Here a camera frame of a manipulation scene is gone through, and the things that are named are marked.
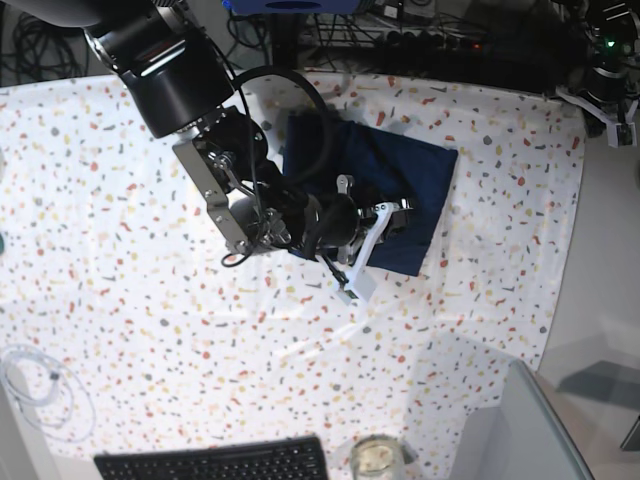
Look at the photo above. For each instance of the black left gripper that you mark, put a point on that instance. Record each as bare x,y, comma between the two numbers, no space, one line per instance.
606,88

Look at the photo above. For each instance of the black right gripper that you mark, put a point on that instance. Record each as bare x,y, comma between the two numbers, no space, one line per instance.
342,221

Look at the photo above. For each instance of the navy blue t-shirt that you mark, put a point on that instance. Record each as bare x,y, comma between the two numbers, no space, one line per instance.
387,167

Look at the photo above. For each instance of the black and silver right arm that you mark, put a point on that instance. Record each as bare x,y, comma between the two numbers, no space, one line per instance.
181,84

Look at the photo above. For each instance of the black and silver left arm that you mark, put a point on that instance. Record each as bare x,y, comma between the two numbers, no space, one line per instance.
611,29

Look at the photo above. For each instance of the clear glass jar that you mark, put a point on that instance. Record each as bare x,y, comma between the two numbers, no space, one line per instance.
377,457

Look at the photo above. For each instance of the grey monitor back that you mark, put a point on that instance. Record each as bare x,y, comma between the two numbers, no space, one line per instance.
520,438

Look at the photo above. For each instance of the black computer keyboard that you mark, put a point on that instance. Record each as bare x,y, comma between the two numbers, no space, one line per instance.
296,458

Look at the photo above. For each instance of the terrazzo pattern table cloth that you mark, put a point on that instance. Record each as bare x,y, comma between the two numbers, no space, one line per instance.
112,267

